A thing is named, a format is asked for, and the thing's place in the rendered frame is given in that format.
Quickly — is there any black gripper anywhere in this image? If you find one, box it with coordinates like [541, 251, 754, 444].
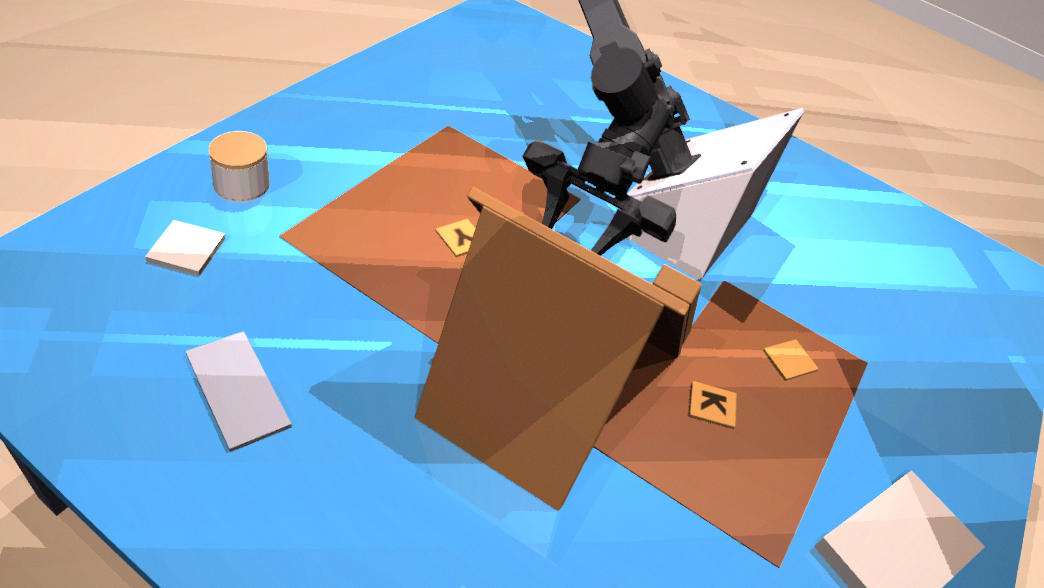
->
[522, 125, 677, 256]

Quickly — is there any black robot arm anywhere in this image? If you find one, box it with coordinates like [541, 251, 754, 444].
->
[578, 0, 701, 194]

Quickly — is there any pale pink flat square tile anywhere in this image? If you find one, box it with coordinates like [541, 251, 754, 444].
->
[145, 220, 226, 276]

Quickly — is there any grey cylindrical canister with orange lid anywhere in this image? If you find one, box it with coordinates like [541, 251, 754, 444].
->
[209, 131, 270, 203]

